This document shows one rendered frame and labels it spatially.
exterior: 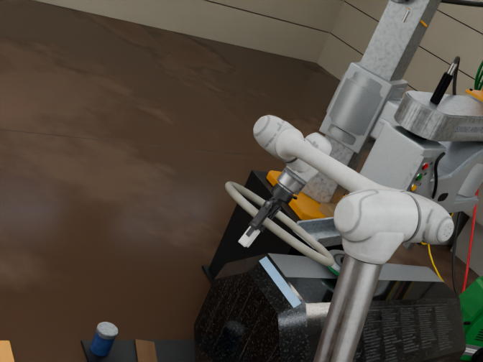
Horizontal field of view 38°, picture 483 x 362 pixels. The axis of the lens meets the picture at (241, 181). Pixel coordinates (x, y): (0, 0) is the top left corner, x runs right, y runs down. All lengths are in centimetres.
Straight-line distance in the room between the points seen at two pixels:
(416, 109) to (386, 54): 89
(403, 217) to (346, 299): 26
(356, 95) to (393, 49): 29
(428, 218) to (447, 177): 140
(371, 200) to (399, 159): 119
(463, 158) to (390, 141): 49
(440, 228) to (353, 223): 25
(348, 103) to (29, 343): 196
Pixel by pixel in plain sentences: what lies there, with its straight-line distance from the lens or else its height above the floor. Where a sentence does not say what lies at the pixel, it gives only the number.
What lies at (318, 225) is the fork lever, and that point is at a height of 109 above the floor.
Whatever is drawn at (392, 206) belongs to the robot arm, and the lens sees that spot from 180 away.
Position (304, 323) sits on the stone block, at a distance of 292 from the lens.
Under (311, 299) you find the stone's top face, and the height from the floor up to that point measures 83.
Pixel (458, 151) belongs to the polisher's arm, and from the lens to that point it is 338.
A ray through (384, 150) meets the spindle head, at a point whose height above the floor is 145.
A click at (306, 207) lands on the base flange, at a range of 385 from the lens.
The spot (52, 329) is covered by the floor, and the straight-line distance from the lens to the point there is 360.
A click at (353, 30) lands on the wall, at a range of 1051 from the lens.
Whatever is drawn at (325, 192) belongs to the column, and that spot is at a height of 86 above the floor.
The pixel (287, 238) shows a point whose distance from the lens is 237.
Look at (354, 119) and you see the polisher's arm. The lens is 373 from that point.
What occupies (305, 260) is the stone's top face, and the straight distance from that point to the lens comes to 322.
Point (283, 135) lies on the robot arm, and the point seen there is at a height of 158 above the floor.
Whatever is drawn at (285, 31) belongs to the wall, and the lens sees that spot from 1034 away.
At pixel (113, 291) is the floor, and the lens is 396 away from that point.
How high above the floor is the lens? 227
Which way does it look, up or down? 23 degrees down
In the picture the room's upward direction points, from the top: 23 degrees clockwise
